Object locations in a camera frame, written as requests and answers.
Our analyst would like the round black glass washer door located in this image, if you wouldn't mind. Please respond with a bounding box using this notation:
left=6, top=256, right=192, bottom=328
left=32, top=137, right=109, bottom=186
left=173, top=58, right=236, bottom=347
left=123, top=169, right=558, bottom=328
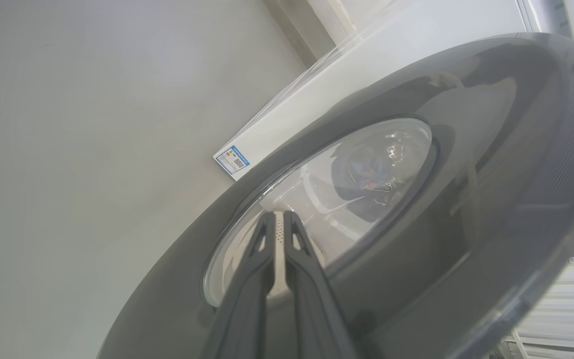
left=97, top=32, right=574, bottom=359

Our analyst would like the blue energy label sticker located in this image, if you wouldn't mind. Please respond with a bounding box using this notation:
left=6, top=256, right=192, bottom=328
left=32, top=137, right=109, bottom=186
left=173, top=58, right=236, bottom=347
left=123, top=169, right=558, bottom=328
left=213, top=145, right=251, bottom=175

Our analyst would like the blue patterned garment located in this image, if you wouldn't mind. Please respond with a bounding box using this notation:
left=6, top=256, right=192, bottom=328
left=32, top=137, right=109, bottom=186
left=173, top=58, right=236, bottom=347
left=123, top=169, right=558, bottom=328
left=332, top=145, right=420, bottom=222

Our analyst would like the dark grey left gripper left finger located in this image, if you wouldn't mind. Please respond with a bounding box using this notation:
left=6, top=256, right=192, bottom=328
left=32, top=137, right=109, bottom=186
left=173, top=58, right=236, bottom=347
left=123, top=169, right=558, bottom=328
left=202, top=212, right=277, bottom=359

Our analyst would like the white front-load washing machine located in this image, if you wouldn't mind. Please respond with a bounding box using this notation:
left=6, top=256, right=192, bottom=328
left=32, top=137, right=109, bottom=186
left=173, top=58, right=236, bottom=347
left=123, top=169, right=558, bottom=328
left=213, top=0, right=574, bottom=181

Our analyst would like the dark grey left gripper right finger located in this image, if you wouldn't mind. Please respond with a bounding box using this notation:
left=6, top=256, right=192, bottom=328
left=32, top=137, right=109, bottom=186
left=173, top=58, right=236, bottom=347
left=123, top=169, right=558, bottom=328
left=284, top=210, right=360, bottom=359

